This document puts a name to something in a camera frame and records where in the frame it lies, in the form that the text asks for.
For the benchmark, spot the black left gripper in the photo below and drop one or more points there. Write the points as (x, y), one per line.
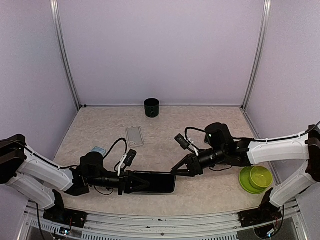
(123, 182)

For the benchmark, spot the right aluminium frame post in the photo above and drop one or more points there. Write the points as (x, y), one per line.
(258, 53)

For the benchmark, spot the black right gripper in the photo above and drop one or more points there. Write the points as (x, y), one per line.
(193, 165)

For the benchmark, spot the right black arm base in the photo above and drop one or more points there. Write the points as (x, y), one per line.
(266, 212)

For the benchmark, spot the light blue phone case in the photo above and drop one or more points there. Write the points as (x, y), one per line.
(100, 150)

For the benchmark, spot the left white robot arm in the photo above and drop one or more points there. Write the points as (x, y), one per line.
(42, 180)

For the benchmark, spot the front aluminium rail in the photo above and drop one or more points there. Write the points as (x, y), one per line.
(107, 226)

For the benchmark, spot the left aluminium frame post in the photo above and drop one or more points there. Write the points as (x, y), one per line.
(63, 53)

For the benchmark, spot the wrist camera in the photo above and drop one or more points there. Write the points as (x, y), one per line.
(181, 140)
(130, 157)

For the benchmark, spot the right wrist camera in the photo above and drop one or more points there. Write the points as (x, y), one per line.
(181, 140)

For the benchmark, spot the dark green cup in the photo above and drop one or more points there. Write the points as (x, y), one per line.
(152, 107)

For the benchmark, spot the clear phone case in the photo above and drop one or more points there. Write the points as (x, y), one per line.
(134, 136)

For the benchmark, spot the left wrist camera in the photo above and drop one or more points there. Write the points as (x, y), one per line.
(130, 157)

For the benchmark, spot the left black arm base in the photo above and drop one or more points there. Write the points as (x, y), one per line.
(59, 214)

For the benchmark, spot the aluminium frame post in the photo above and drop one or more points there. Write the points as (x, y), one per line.
(63, 53)
(258, 53)

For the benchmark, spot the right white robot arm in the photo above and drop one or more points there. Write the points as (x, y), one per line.
(304, 146)

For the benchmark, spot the green bowl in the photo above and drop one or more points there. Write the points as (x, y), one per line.
(260, 177)

